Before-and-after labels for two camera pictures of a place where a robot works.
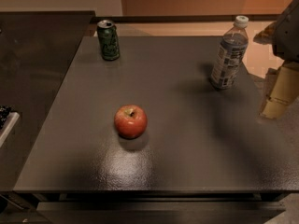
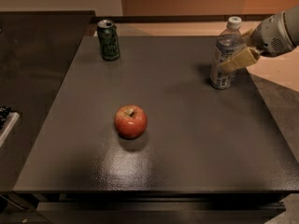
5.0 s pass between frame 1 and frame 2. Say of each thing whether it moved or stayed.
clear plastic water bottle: moved
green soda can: stayed
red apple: stayed
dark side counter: stayed
